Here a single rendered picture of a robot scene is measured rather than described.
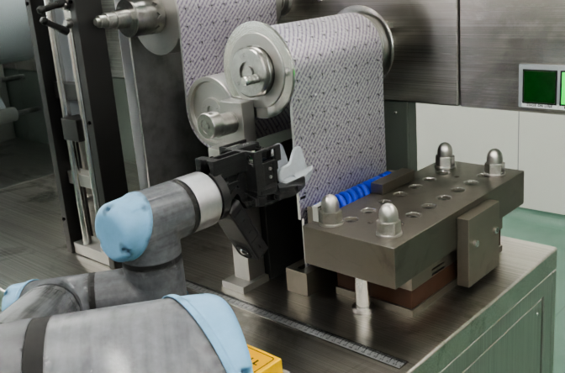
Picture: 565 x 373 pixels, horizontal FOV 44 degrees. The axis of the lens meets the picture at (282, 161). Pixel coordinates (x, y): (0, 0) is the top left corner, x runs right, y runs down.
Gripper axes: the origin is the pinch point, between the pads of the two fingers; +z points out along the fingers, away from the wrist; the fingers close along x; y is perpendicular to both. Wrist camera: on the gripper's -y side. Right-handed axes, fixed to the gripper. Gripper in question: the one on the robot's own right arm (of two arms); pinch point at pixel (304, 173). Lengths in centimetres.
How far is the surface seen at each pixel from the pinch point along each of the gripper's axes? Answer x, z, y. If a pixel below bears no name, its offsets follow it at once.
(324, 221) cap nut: -7.0, -4.3, -5.1
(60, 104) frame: 44.1, -14.3, 10.2
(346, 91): -0.2, 11.3, 10.7
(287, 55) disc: -0.4, -2.5, 18.5
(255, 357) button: -10.6, -23.6, -16.5
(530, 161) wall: 77, 264, -77
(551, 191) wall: 66, 264, -91
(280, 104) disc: 1.7, -2.5, 11.2
